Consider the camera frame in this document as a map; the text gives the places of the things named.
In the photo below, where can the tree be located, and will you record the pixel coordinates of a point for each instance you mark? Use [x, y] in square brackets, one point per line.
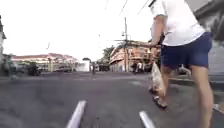
[107, 55]

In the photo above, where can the grey asphalt road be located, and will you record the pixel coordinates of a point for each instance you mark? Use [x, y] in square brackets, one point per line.
[100, 93]

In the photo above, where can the robot's own part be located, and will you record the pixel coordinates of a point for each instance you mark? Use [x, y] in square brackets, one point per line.
[146, 120]
[76, 115]

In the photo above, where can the person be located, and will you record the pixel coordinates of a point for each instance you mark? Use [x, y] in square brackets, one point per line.
[181, 36]

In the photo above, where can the white wall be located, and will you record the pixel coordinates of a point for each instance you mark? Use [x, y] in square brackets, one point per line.
[83, 66]

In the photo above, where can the utility pole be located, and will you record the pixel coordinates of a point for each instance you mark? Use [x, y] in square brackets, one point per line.
[126, 43]

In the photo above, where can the orange corner building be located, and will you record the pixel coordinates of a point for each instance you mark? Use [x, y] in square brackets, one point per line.
[133, 55]

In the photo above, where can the low building with red roof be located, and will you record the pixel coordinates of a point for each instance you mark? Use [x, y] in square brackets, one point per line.
[46, 60]

